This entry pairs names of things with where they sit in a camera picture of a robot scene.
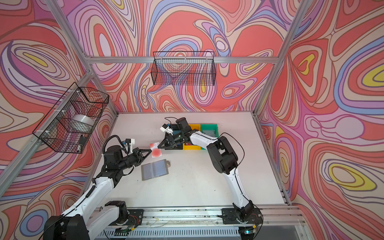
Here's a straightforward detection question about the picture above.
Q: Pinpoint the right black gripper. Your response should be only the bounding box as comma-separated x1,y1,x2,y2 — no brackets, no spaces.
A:
157,130,184,149

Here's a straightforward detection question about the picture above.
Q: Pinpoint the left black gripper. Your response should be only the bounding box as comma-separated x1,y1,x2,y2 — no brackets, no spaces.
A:
116,148,151,172

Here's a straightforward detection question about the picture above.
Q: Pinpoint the white card with red dot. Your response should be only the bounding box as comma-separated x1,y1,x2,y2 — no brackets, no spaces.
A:
150,143,162,158

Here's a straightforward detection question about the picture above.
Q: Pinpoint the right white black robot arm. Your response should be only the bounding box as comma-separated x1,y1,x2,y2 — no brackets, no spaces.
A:
158,118,255,223

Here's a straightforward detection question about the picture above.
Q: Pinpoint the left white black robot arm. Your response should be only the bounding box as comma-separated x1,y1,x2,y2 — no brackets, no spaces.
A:
40,135,152,240

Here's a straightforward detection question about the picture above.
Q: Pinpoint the card in green bin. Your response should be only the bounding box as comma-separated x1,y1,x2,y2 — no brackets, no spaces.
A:
202,130,217,138

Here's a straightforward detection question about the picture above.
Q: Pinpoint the black plastic bin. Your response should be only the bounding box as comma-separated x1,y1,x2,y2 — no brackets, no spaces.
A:
165,124,183,150

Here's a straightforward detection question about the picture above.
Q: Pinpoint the yellow plastic bin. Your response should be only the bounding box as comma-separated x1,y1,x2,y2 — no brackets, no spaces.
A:
183,124,202,151

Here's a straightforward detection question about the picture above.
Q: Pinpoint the green plastic bin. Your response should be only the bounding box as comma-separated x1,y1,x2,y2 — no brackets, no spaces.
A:
201,124,220,138

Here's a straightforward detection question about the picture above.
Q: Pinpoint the small black device in basket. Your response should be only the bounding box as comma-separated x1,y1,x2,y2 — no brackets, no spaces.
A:
78,135,87,151

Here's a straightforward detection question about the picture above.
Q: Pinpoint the white tape roll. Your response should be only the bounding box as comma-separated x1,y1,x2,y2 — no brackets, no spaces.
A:
72,114,95,126

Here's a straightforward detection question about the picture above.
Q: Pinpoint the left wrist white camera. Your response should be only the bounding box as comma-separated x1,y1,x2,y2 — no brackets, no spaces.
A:
125,139,135,150

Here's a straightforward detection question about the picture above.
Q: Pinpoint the wrist white camera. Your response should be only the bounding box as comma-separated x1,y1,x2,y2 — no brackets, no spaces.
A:
160,124,174,135
125,139,135,150

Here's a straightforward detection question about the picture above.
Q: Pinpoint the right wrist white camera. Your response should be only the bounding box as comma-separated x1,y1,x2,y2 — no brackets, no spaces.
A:
160,124,174,135

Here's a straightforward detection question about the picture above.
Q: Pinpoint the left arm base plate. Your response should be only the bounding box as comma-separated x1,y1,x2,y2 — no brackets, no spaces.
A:
108,209,144,227

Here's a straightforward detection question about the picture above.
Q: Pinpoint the left black wire basket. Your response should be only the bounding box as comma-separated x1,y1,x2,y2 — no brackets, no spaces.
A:
33,83,110,154

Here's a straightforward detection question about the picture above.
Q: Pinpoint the black wire basket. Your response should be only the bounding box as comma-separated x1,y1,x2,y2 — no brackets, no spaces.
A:
33,83,110,154
151,51,217,87

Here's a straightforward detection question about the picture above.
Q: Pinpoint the back black wire basket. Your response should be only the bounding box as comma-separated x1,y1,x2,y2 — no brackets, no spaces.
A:
151,51,217,87

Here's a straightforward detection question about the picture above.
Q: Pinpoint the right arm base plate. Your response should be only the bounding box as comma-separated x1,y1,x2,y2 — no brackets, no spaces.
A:
219,208,264,225

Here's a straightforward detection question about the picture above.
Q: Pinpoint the aluminium front rail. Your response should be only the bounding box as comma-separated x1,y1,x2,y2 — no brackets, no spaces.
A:
128,205,307,228

